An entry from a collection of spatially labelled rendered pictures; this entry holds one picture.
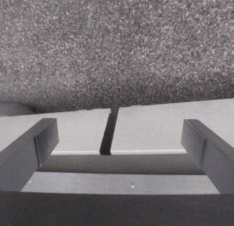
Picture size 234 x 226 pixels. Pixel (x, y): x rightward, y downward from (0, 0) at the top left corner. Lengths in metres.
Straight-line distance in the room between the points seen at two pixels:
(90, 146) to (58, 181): 0.14
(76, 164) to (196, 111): 0.41
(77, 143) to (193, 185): 0.36
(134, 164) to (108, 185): 0.09
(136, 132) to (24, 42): 0.76
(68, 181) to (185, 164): 0.31
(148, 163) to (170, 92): 0.57
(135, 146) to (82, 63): 0.58
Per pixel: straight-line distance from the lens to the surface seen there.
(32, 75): 1.12
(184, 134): 0.17
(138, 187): 0.43
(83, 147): 0.55
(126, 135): 0.54
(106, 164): 0.51
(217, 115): 0.60
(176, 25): 0.83
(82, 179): 0.48
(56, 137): 0.17
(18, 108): 1.22
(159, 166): 0.48
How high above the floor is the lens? 0.80
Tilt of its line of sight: 49 degrees down
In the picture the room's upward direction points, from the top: 168 degrees counter-clockwise
